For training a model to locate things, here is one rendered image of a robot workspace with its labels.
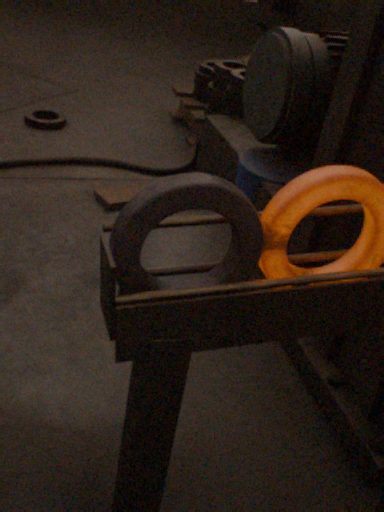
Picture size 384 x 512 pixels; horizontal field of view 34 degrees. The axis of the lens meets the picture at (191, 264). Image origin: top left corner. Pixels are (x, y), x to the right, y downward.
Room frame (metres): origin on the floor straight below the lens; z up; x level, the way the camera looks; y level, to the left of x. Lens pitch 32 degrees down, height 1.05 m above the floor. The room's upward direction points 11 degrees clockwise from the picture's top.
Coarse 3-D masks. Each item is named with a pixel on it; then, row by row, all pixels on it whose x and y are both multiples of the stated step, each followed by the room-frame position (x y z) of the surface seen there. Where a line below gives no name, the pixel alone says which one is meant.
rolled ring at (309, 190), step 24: (336, 168) 0.72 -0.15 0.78; (288, 192) 0.69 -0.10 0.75; (312, 192) 0.69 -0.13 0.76; (336, 192) 0.70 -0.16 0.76; (360, 192) 0.71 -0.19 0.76; (264, 216) 0.69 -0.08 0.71; (288, 216) 0.68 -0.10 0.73; (264, 240) 0.67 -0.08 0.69; (360, 240) 0.75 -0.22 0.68; (264, 264) 0.67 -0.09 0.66; (288, 264) 0.69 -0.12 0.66; (336, 264) 0.74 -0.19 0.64; (360, 264) 0.72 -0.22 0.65
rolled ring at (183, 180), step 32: (160, 192) 0.62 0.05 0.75; (192, 192) 0.63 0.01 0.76; (224, 192) 0.64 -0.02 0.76; (128, 224) 0.60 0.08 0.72; (256, 224) 0.66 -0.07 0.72; (128, 256) 0.61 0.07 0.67; (224, 256) 0.68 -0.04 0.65; (256, 256) 0.66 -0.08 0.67; (128, 288) 0.61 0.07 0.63; (160, 288) 0.63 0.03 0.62
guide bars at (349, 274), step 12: (300, 276) 0.68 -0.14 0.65; (312, 276) 0.68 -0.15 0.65; (324, 276) 0.68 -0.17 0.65; (336, 276) 0.69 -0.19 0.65; (348, 276) 0.70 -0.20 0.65; (360, 276) 0.70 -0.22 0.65; (372, 276) 0.71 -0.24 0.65; (180, 288) 0.62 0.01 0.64; (192, 288) 0.62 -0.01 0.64; (204, 288) 0.62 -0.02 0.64; (216, 288) 0.63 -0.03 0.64; (228, 288) 0.63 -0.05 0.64; (240, 288) 0.64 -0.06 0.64; (252, 288) 0.64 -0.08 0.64; (120, 300) 0.58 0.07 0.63; (132, 300) 0.59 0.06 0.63; (144, 300) 0.59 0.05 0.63
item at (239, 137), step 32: (288, 32) 2.10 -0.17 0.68; (320, 32) 2.16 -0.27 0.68; (256, 64) 2.20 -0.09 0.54; (288, 64) 2.00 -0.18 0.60; (320, 64) 2.04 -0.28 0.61; (256, 96) 2.15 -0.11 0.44; (288, 96) 1.97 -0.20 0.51; (320, 96) 2.00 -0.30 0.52; (224, 128) 2.33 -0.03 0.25; (256, 128) 2.10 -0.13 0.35; (288, 128) 1.97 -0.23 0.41; (320, 128) 2.03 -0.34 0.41; (224, 160) 2.19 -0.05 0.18; (256, 192) 1.90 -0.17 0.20
